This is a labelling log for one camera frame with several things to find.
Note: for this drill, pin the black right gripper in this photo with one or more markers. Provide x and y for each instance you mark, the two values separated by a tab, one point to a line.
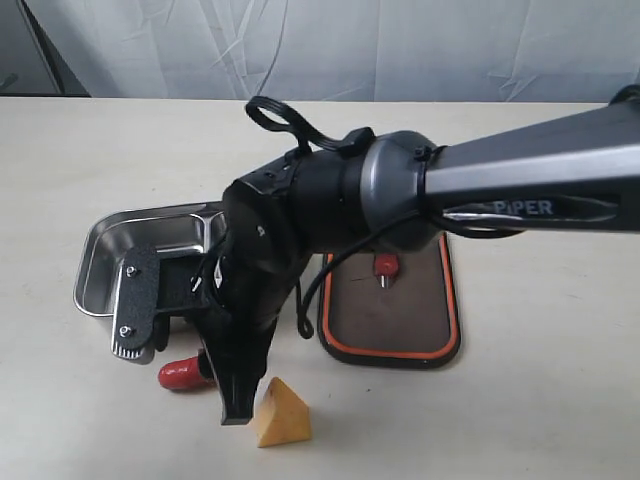
238	327

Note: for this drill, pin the stainless steel lunch box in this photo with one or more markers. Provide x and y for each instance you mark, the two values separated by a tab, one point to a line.
188	227

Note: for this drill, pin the red toy sausage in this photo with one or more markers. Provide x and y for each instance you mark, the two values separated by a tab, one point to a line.
186	375

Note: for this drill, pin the yellow toy cheese wedge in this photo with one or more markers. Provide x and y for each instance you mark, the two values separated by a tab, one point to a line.
282	417

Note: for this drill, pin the transparent dark lunch box lid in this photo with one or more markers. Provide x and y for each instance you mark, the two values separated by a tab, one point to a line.
392	311

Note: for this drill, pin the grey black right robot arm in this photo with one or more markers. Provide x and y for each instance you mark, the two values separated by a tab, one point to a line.
289	222

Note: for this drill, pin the grey wrinkled backdrop curtain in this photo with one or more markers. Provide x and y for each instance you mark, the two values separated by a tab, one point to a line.
493	51

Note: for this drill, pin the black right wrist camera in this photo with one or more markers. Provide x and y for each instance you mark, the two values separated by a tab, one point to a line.
152	288

